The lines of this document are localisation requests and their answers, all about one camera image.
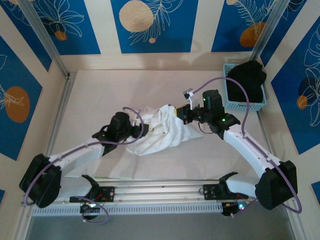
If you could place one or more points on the light blue plastic basket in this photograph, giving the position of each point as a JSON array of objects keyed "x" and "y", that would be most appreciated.
[{"x": 240, "y": 106}]

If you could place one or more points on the white t-shirt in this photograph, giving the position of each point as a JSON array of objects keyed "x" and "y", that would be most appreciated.
[{"x": 165, "y": 135}]

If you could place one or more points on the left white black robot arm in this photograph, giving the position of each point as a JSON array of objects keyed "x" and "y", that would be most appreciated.
[{"x": 75, "y": 155}]

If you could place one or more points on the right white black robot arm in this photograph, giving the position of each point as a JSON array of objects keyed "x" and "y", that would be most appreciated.
[{"x": 250, "y": 150}]

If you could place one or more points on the pale pink table cover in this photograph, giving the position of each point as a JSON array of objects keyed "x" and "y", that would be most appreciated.
[{"x": 160, "y": 87}]

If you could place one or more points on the black garment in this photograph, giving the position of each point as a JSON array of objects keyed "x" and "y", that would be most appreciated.
[{"x": 246, "y": 80}]

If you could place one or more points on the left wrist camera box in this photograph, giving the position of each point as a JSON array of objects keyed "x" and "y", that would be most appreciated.
[{"x": 137, "y": 122}]

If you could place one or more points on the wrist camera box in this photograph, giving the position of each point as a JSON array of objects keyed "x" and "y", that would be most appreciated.
[
  {"x": 137, "y": 122},
  {"x": 188, "y": 93}
]

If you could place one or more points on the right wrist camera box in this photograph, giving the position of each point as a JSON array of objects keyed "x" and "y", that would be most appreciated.
[{"x": 188, "y": 93}]

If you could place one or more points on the aluminium side rail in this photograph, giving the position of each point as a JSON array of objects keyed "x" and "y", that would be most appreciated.
[
  {"x": 262, "y": 122},
  {"x": 67, "y": 87}
]

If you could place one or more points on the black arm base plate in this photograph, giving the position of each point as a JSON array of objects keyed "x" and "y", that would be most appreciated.
[
  {"x": 211, "y": 192},
  {"x": 108, "y": 193}
]

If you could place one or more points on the blue floral wall panel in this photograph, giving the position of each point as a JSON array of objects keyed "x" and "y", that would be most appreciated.
[
  {"x": 225, "y": 25},
  {"x": 175, "y": 30},
  {"x": 15, "y": 62},
  {"x": 82, "y": 30},
  {"x": 287, "y": 100}
]

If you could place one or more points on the aluminium rail frame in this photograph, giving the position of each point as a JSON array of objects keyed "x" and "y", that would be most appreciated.
[{"x": 160, "y": 192}]

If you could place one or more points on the aluminium corner post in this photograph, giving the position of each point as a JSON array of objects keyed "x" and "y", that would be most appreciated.
[
  {"x": 265, "y": 35},
  {"x": 42, "y": 32}
]

